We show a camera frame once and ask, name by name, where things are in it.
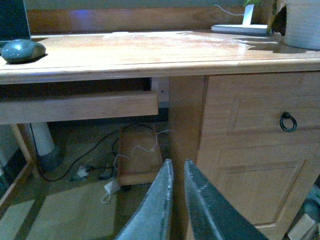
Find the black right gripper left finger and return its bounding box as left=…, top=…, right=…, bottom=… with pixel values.
left=116, top=158, right=174, bottom=240

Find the wooden frame at left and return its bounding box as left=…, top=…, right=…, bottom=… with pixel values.
left=0, top=123, right=37, bottom=215

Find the black monitor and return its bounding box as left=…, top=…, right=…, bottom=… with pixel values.
left=0, top=0, right=31, bottom=48

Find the white cable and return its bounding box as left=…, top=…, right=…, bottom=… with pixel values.
left=113, top=129, right=173, bottom=171

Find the wooden rolling stand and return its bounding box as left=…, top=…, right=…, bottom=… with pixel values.
left=116, top=125, right=163, bottom=188

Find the wooden desk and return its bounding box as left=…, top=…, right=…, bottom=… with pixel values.
left=0, top=7, right=320, bottom=240

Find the white pole with grey base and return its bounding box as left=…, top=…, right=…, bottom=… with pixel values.
left=30, top=122, right=63, bottom=172

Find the wooden keyboard tray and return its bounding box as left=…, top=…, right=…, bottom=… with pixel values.
left=0, top=78, right=159, bottom=124

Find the white lamp base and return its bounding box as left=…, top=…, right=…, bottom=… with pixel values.
left=211, top=4, right=267, bottom=36

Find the grey Logitech computer mouse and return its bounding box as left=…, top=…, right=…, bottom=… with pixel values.
left=1, top=39, right=46, bottom=64

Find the black drawer ring pull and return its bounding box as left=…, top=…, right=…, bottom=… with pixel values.
left=279, top=111, right=298, bottom=133

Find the black floor cable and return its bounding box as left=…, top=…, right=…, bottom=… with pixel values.
left=29, top=122, right=170, bottom=182

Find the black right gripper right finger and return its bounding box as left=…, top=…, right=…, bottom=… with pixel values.
left=184, top=159, right=267, bottom=240

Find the white plant pot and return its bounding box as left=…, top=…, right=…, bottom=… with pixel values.
left=283, top=0, right=320, bottom=50

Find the white power adapter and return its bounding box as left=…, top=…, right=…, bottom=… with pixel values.
left=101, top=179, right=121, bottom=204

